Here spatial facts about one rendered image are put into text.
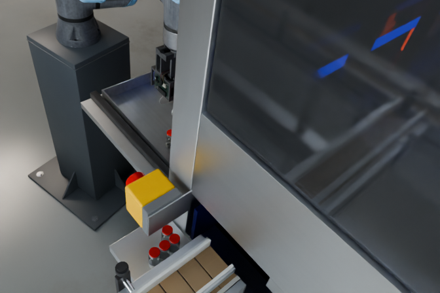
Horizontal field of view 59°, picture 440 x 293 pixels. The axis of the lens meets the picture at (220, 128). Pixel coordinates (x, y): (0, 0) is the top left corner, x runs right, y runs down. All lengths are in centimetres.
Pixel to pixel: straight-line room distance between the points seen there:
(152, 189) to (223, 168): 16
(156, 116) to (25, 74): 175
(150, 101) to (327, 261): 70
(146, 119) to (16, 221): 108
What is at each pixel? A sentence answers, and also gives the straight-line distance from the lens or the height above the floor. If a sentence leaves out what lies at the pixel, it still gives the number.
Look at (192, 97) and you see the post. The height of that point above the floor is 122.
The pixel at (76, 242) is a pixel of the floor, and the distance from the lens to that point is 184.
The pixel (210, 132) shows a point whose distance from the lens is 56.
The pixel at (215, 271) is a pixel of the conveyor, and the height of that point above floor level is 93.
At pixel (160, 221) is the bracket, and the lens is 70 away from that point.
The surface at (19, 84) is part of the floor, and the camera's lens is 262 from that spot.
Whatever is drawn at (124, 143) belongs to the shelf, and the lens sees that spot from 96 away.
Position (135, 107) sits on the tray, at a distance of 105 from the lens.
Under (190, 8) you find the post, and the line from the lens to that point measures 50.
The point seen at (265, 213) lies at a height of 114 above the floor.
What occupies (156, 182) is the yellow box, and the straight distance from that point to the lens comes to 70.
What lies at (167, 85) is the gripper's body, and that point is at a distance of 84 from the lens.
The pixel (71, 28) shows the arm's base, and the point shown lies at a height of 85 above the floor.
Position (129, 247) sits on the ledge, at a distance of 80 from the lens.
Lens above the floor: 159
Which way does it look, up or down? 44 degrees down
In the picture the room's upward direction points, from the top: 10 degrees clockwise
